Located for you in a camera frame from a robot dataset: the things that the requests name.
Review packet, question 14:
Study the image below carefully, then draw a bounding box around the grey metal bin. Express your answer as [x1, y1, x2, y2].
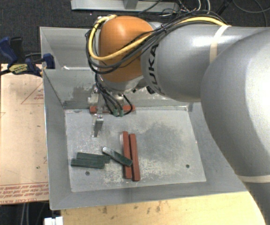
[39, 26, 248, 211]

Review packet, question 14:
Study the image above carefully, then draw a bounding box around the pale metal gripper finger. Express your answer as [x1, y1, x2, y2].
[93, 113, 104, 138]
[88, 84, 100, 105]

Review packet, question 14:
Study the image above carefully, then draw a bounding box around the brown cardboard board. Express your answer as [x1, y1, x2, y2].
[0, 63, 50, 206]

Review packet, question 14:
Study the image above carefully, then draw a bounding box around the red-brown flat block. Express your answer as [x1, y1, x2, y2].
[89, 105, 136, 114]
[121, 131, 133, 180]
[128, 133, 141, 182]

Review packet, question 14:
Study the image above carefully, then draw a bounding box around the dark green flat block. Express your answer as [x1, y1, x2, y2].
[70, 158, 106, 170]
[76, 152, 111, 164]
[101, 146, 134, 167]

